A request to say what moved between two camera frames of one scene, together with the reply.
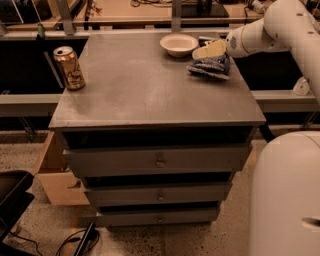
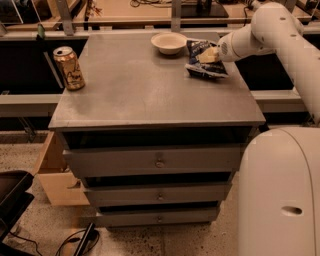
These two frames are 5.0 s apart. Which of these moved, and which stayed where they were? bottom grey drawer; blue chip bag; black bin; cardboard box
Moved: blue chip bag
Stayed: black bin; cardboard box; bottom grey drawer
